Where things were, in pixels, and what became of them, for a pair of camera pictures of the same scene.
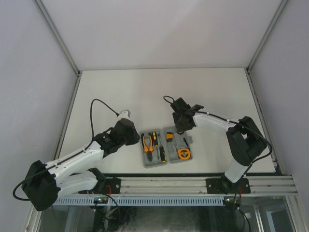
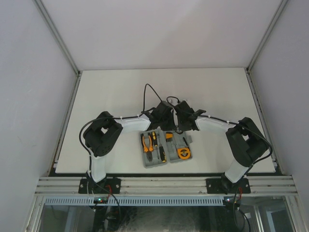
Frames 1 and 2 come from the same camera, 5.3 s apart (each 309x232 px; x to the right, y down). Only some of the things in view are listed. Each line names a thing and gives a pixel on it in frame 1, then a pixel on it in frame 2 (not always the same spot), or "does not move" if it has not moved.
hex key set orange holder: x=169 y=137 does not move
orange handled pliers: x=149 y=152 does not move
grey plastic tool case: x=160 y=146 does not move
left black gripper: x=135 y=137 → x=172 y=126
